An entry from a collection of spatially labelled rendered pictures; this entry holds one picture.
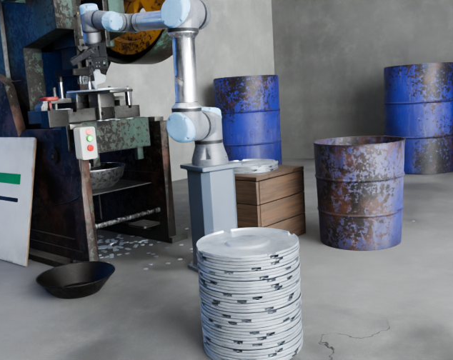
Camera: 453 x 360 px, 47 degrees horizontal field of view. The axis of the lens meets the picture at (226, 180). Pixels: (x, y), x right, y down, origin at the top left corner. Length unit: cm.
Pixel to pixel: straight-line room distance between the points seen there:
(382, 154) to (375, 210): 25
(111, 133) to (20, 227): 62
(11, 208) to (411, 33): 381
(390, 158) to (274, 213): 58
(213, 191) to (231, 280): 75
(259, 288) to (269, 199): 110
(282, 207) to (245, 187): 23
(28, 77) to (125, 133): 55
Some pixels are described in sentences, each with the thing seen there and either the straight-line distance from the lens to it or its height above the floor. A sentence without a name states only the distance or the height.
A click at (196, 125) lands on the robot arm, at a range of 197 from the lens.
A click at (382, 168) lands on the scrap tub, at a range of 236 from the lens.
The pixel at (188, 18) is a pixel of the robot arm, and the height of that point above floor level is 101.
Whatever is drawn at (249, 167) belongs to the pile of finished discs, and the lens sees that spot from 247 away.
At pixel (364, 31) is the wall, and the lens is 537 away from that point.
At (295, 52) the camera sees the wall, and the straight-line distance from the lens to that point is 574.
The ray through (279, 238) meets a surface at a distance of 151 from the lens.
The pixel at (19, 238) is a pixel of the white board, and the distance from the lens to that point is 263.
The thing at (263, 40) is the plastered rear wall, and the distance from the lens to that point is 576.
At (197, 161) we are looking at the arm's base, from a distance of 209.
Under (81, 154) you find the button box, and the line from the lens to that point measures 225.
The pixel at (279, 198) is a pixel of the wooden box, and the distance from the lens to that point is 249.
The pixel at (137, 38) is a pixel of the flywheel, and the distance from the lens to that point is 291.
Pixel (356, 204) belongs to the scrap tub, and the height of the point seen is 21.
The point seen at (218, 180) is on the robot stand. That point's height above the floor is 39.
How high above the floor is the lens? 72
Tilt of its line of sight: 9 degrees down
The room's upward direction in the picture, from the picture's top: 3 degrees counter-clockwise
